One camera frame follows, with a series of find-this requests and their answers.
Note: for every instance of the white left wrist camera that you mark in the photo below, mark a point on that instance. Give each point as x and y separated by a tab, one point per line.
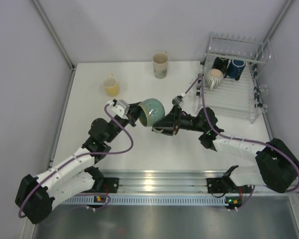
120	108

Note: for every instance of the perforated cable duct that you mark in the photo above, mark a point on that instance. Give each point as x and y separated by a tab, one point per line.
120	200

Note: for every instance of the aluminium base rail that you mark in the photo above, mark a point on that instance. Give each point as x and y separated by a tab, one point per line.
162	182

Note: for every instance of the tall beige floral cup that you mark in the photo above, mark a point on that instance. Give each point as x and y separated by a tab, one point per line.
160	64

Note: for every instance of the grey striped mug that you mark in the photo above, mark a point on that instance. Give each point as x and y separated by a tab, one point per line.
213	78

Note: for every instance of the clear dish rack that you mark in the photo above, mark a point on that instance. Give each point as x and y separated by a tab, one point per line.
242	98

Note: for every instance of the yellow mug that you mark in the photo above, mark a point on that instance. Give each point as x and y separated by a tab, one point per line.
111	85

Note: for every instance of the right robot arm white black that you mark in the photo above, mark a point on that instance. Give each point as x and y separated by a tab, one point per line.
272	164

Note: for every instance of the left aluminium frame post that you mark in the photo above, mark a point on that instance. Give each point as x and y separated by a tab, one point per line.
49	27

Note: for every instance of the teal green mug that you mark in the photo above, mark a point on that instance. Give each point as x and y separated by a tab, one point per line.
152	111

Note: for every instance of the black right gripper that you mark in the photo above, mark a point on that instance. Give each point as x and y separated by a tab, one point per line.
170	124

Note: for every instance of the right aluminium frame post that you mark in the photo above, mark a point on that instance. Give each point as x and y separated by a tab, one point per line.
277	21

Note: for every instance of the aluminium frame post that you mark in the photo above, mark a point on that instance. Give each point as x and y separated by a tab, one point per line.
277	21
49	27

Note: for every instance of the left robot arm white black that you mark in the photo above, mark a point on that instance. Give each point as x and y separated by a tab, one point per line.
39	195

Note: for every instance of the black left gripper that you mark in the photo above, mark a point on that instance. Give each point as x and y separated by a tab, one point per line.
133	113

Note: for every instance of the black mug cream inside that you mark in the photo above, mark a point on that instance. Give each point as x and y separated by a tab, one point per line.
221	64

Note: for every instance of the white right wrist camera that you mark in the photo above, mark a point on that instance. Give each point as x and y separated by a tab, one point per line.
179	100

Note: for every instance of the dark blue mug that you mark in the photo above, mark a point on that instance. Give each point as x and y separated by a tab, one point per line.
235	69

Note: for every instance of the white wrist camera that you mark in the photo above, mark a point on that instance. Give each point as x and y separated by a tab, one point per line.
120	108
179	100

